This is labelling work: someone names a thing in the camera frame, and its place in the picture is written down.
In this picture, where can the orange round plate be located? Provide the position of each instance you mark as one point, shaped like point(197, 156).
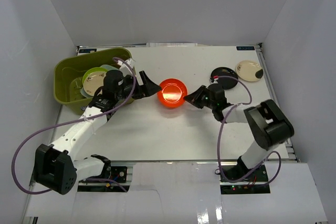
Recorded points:
point(172, 93)

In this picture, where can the beige plate with characters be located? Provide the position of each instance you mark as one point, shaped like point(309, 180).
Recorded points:
point(93, 81)

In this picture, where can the blue label sticker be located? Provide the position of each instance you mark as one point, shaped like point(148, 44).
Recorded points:
point(87, 50)
point(245, 48)

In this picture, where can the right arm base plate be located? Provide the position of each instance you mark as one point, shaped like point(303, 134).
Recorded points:
point(249, 185)

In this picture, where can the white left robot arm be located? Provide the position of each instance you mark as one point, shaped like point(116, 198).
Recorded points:
point(56, 166)

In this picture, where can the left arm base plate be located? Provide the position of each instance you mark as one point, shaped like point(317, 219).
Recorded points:
point(113, 181)

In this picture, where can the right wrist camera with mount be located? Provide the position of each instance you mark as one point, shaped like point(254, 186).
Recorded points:
point(214, 79)

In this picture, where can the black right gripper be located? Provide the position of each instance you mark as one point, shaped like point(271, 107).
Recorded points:
point(193, 98)

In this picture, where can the olive green plastic bin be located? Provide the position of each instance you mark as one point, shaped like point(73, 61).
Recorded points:
point(69, 72)

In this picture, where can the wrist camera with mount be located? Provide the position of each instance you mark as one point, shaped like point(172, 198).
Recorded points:
point(125, 67)
point(214, 79)

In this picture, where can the lime green round plate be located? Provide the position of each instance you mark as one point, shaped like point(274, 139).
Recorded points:
point(95, 69)

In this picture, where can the light blue oblong dish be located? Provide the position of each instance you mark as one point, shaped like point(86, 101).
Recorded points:
point(108, 67)

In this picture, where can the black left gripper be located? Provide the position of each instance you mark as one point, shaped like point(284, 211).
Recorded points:
point(141, 87)

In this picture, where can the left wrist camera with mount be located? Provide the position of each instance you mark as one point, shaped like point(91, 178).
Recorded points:
point(125, 67)

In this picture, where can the black round plate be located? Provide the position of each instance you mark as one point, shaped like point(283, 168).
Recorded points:
point(227, 77)

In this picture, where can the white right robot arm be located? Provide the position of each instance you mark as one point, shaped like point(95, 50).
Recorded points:
point(268, 125)

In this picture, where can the papers at table back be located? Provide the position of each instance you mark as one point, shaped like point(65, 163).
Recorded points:
point(171, 44)

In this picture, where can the cream plate with black spot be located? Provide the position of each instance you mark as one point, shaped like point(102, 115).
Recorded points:
point(249, 71)

